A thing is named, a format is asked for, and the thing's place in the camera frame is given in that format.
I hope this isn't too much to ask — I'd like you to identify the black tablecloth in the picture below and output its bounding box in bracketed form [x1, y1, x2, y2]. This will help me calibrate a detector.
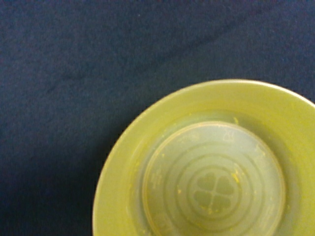
[0, 0, 315, 236]

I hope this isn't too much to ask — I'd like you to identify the yellow plastic bowl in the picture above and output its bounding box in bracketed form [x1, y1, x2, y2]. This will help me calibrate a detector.
[92, 80, 315, 236]

